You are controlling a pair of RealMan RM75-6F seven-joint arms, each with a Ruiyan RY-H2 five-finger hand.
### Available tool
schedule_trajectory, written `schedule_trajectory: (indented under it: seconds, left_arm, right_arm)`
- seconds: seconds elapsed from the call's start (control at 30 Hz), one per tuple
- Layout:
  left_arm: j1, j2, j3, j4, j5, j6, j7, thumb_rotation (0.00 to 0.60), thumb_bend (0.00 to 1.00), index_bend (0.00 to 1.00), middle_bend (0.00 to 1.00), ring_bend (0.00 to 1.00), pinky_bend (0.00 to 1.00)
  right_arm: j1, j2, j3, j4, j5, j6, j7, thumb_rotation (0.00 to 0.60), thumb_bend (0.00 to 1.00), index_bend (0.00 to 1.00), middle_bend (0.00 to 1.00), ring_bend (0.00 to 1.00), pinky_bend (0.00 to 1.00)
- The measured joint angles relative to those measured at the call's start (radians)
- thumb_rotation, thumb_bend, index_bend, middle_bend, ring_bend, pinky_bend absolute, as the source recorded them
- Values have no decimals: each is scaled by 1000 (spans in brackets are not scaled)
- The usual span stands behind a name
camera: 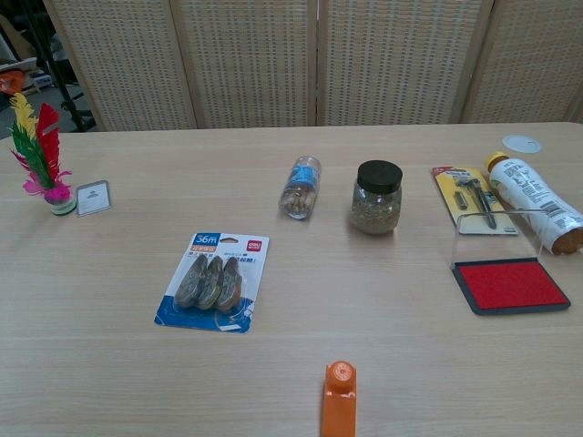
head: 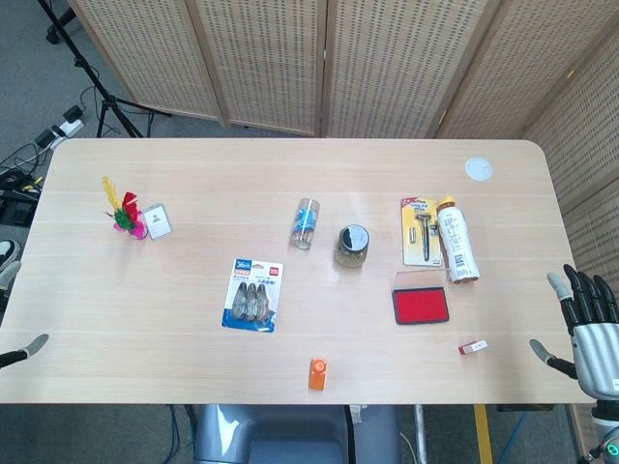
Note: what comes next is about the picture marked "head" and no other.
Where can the white round grommet cap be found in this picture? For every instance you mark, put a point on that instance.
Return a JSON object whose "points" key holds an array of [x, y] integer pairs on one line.
{"points": [[479, 169]]}

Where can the razor in yellow blister pack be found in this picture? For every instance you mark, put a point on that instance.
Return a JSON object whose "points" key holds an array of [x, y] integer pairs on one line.
{"points": [[420, 232]]}

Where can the correction tape blue blister pack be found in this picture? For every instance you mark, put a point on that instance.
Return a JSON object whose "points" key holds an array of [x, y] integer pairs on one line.
{"points": [[252, 295]]}

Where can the grey blue robot torso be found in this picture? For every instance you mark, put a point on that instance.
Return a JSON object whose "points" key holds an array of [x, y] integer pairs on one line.
{"points": [[290, 435]]}

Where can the woven wooden folding screen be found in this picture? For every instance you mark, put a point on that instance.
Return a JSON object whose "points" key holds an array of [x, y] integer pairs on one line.
{"points": [[266, 58]]}

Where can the black power adapter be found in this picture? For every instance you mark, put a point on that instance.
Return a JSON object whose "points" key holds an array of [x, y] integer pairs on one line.
{"points": [[72, 114], [44, 137]]}

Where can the black tripod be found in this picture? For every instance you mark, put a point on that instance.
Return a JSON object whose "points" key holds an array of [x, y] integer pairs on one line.
{"points": [[109, 104]]}

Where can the red ink pad clear lid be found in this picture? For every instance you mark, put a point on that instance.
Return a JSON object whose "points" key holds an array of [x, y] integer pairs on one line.
{"points": [[420, 305]]}

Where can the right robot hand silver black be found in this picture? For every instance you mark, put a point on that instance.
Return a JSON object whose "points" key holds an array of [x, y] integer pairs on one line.
{"points": [[597, 357]]}

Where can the white black shoe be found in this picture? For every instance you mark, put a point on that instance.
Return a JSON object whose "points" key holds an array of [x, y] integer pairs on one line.
{"points": [[8, 250]]}

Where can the orange glue bottle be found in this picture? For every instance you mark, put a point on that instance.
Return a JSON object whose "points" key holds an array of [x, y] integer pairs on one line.
{"points": [[318, 374]]}

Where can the clear bottle with blue label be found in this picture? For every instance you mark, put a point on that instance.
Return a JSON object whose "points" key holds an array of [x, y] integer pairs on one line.
{"points": [[304, 224]]}

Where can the small white card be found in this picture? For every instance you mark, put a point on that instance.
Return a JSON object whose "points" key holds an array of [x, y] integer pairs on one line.
{"points": [[157, 222]]}

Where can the left robot hand black grey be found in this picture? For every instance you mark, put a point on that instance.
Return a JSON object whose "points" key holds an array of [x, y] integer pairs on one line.
{"points": [[34, 344]]}

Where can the metal table leg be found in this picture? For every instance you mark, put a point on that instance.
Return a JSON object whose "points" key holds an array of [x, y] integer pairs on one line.
{"points": [[421, 435]]}

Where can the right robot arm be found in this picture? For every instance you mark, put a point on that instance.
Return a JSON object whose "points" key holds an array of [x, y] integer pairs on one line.
{"points": [[607, 435]]}

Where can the white label bottle yellow cap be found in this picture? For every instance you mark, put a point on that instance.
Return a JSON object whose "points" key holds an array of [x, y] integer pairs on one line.
{"points": [[457, 241]]}

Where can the glass jar with black lid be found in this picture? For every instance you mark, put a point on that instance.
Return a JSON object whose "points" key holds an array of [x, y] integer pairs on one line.
{"points": [[352, 246]]}

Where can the colourful feather shuttlecock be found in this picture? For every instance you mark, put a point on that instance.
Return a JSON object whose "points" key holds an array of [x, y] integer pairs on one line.
{"points": [[126, 217]]}

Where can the white power strip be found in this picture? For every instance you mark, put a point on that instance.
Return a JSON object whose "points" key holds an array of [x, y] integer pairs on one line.
{"points": [[67, 128]]}

